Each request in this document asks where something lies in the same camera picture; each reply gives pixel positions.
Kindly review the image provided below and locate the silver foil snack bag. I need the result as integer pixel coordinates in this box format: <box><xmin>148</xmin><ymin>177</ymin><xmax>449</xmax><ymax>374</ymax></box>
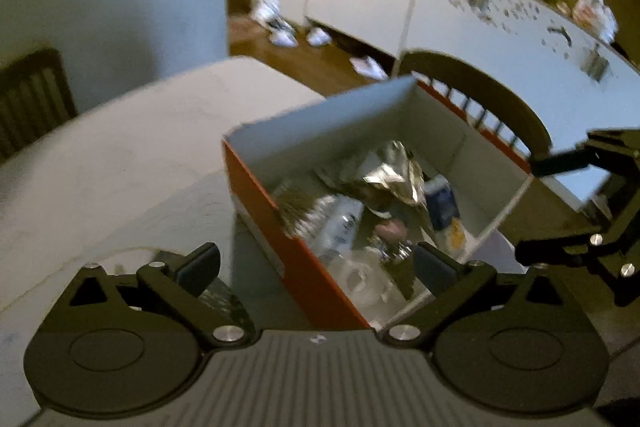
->
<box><xmin>314</xmin><ymin>140</ymin><xmax>429</xmax><ymax>208</ymax></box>

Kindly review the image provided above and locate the cotton swab pack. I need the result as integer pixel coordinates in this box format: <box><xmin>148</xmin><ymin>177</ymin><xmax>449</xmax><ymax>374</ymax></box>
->
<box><xmin>271</xmin><ymin>179</ymin><xmax>337</xmax><ymax>243</ymax></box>

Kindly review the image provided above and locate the blue white tissue pack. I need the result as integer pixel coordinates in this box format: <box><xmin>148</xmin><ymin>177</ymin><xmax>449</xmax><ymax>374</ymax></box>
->
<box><xmin>424</xmin><ymin>174</ymin><xmax>466</xmax><ymax>258</ymax></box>

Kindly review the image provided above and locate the white long cabinet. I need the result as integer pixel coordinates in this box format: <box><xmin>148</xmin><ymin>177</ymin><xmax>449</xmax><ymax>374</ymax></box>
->
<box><xmin>304</xmin><ymin>0</ymin><xmax>640</xmax><ymax>203</ymax></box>

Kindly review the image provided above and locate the dark wooden chair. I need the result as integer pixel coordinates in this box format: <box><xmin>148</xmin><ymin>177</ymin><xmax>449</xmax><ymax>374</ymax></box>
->
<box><xmin>394</xmin><ymin>50</ymin><xmax>552</xmax><ymax>155</ymax></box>
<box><xmin>1</xmin><ymin>48</ymin><xmax>78</xmax><ymax>162</ymax></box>

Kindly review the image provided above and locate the small white blue box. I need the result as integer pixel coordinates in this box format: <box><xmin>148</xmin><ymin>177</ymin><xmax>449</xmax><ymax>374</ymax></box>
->
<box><xmin>314</xmin><ymin>195</ymin><xmax>364</xmax><ymax>257</ymax></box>

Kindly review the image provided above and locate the red and white cardboard box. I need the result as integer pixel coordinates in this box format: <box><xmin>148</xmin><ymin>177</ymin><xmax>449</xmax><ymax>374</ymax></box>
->
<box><xmin>224</xmin><ymin>77</ymin><xmax>532</xmax><ymax>329</ymax></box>

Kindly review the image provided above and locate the white slipper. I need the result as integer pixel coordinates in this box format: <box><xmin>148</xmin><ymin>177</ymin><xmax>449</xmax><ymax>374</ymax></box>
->
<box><xmin>306</xmin><ymin>27</ymin><xmax>332</xmax><ymax>48</ymax></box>

